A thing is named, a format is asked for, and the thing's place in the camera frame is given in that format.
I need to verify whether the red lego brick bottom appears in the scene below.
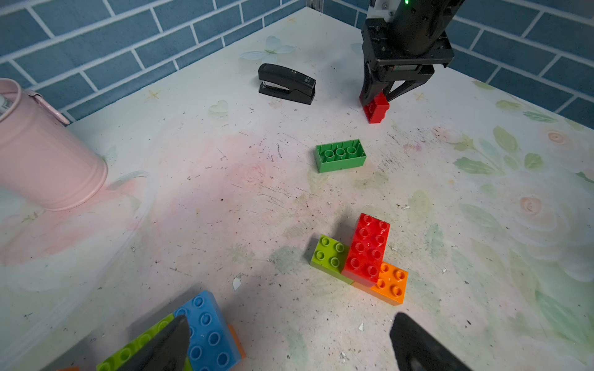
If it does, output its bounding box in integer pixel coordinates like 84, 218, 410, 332
364, 92, 390, 124

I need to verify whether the black stapler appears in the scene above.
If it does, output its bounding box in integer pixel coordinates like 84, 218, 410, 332
258, 63, 316, 105

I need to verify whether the orange lego brick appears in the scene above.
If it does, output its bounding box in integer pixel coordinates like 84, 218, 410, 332
227, 324, 247, 360
352, 262, 408, 306

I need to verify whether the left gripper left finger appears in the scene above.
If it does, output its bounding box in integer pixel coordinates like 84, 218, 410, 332
119, 315, 190, 371

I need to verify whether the blue lego brick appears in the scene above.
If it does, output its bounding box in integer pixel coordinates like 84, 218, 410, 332
173, 291, 242, 370

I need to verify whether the green lego brick right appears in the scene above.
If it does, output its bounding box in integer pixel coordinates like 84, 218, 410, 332
315, 139, 367, 173

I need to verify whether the lime lego brick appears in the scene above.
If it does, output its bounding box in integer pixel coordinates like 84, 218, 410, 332
96, 315, 176, 370
310, 235, 354, 284

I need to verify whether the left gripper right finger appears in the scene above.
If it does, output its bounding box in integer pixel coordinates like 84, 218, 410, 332
390, 312, 470, 371

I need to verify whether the lime lego brick top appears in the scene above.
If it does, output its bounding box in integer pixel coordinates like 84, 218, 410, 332
310, 235, 354, 284

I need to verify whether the pink pen cup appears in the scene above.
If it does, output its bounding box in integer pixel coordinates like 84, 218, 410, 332
1, 78, 108, 211

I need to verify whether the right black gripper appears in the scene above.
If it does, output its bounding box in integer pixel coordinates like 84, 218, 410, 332
359, 0, 464, 106

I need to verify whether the red lego brick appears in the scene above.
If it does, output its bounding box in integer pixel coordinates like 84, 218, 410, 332
364, 92, 390, 124
342, 213, 391, 288

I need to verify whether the red lego brick top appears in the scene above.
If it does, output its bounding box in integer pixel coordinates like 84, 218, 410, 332
342, 213, 391, 288

